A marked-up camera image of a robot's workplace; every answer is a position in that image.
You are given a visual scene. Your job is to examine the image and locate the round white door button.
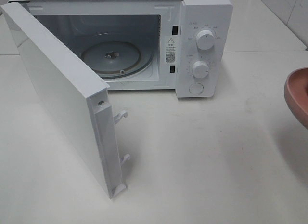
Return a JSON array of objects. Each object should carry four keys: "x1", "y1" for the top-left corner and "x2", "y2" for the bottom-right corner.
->
[{"x1": 189, "y1": 83, "x2": 204, "y2": 94}]

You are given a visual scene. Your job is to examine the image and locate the white timer knob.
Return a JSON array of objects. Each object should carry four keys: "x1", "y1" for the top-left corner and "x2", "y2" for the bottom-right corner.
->
[{"x1": 192, "y1": 61, "x2": 210, "y2": 79}]

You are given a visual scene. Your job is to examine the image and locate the white microwave door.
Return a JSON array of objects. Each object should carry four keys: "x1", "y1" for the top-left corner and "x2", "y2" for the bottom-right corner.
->
[{"x1": 1, "y1": 2, "x2": 130, "y2": 198}]

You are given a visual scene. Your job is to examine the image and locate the pink round plate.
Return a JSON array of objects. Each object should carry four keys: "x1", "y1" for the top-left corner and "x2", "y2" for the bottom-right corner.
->
[{"x1": 284, "y1": 67, "x2": 308, "y2": 129}]

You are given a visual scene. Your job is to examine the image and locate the glass microwave turntable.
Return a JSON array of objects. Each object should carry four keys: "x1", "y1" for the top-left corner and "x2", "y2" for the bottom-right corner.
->
[{"x1": 81, "y1": 41, "x2": 154, "y2": 79}]

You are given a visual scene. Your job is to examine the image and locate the white microwave oven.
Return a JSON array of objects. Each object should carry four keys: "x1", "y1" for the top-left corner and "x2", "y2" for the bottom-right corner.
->
[{"x1": 6, "y1": 0, "x2": 233, "y2": 98}]

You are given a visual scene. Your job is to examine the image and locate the upper white power knob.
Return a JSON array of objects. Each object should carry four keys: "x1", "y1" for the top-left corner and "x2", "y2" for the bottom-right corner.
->
[{"x1": 195, "y1": 28, "x2": 216, "y2": 51}]

